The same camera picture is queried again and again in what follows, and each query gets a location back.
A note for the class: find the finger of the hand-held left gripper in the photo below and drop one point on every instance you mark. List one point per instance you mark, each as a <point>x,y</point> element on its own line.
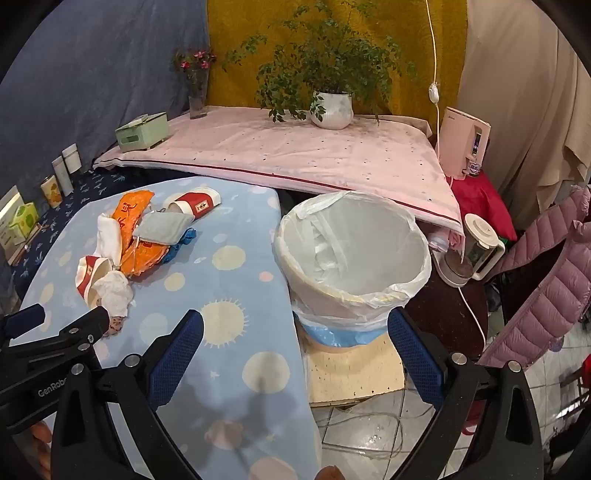
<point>23,321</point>
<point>78,334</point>

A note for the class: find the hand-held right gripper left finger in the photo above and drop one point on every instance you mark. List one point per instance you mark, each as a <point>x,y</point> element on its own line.
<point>175,355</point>

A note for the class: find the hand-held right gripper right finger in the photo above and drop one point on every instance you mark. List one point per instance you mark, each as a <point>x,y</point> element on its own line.
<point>415,360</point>

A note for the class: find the orange plastic bag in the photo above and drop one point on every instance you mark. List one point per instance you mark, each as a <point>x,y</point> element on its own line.
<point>134,205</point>
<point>145,256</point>

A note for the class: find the trash bin with white bag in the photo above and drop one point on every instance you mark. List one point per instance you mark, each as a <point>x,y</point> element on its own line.
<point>351,258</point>

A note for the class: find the person's left hand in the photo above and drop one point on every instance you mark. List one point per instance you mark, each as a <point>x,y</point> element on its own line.
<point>40,434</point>

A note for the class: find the person's right hand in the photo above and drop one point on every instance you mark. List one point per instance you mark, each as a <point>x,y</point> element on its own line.
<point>330,473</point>

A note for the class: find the small spotted brown item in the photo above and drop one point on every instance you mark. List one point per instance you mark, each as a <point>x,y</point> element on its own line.
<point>115,324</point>

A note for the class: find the dark round table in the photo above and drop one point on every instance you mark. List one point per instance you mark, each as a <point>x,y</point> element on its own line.
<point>438,314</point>

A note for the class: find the white crumpled tissue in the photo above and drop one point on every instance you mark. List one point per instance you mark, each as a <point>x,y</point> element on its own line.
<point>108,235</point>
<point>113,288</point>

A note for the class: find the red packet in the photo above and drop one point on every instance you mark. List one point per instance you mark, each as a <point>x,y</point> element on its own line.
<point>85,272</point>

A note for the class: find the wooden board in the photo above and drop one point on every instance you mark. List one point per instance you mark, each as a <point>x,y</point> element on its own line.
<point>351,374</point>

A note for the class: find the blue polka dot blanket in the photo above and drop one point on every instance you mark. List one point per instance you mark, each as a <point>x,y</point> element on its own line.
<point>231,286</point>

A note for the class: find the green tissue packet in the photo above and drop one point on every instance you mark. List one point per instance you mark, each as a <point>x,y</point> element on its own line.
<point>23,222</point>

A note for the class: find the white flat box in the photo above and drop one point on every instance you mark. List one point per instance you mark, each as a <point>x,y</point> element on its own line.
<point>9,214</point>

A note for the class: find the grey fabric pouch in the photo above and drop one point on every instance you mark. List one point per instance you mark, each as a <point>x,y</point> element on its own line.
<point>161,228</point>

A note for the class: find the white electric kettle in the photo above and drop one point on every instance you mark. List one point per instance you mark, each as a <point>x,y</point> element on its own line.
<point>475,244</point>

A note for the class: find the can with orange label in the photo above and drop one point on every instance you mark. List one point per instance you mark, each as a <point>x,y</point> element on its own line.
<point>51,193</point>

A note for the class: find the pink puffer jacket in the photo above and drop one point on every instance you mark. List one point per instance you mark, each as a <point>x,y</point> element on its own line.
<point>545,295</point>

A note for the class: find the dark blue printed cloth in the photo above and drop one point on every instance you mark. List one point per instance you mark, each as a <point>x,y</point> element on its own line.
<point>87,184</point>

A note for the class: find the tall white box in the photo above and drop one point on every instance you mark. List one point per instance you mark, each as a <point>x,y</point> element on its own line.
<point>61,176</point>

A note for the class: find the red and white paper cup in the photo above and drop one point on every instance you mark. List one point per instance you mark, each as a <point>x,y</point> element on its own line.
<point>198,205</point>

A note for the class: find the small white box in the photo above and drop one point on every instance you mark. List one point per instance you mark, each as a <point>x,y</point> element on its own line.
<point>71,159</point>

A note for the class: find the red cloth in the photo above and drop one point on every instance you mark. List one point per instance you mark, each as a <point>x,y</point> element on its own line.
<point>480,203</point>

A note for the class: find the small printed mug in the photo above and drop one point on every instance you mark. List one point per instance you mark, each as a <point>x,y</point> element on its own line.
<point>474,167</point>

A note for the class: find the green tissue box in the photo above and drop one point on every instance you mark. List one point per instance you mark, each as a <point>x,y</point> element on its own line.
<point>138,134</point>

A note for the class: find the pink water dispenser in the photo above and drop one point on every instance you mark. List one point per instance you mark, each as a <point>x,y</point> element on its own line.
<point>455,138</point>

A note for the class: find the pink sheet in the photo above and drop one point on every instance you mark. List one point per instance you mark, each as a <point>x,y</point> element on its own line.
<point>277,147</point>

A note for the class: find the glass vase with pink flowers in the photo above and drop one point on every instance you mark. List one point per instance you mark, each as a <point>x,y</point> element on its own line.
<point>198,104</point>

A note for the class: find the blue grey backdrop cloth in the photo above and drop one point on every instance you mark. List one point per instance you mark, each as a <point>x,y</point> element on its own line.
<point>92,69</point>

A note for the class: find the potted plant in white pot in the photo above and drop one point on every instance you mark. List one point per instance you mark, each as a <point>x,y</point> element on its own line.
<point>330,108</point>

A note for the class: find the beige curtain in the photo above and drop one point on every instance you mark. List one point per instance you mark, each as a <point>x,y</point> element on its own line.
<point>521,92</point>

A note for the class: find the yellow backdrop cloth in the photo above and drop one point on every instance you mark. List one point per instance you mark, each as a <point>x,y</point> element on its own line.
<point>231,23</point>

